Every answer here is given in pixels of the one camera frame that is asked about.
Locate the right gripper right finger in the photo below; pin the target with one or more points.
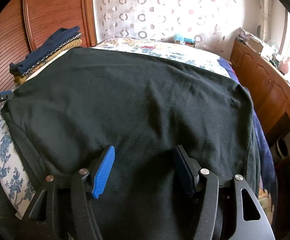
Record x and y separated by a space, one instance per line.
213 207

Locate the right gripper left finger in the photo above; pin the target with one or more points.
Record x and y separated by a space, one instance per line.
62 207

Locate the black t-shirt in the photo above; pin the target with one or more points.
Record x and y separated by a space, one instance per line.
144 106

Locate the dark blue blanket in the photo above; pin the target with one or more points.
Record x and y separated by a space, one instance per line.
262 134

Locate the folded navy blue garment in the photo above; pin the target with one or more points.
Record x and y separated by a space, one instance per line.
58 37

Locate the folded circle trimmed dark garment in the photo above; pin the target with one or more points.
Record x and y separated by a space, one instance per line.
72 42

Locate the wooden wardrobe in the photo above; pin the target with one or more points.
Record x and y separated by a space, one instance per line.
26 24

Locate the wooden sideboard cabinet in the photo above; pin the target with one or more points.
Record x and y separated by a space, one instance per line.
269 91

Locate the pink bottle on sideboard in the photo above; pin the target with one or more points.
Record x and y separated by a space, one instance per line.
284 65

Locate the pink floral quilt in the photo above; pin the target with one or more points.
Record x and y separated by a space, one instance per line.
135 45

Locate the blue floral bed sheet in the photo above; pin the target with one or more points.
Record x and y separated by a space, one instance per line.
13 178

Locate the cardboard box on sideboard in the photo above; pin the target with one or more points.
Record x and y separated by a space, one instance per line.
254 44

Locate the tissue box with blue bag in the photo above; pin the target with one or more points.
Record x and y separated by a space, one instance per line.
179 39

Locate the circle patterned curtain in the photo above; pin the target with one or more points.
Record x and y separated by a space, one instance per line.
212 24

